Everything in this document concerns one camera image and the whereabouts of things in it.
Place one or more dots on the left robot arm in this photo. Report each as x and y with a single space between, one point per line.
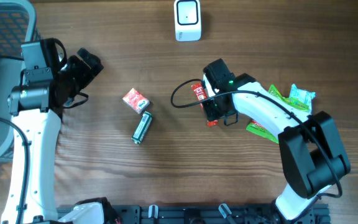
48 85

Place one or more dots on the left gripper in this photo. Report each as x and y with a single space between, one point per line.
87 74

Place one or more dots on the white barcode scanner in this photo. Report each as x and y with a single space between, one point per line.
187 15

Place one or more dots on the green gum pack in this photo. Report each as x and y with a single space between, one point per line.
142 128

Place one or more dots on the grey black mesh basket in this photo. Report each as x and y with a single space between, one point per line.
17 25

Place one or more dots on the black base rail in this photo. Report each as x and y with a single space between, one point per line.
247 214

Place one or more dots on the teal tissue pack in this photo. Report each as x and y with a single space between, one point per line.
303 96

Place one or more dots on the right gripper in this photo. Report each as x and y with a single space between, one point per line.
211 114

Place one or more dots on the red tissue pack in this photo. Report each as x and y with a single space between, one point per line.
136 101

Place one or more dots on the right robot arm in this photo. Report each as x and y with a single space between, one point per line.
312 153

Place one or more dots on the red coffee stick sachet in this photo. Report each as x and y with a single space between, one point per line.
201 95

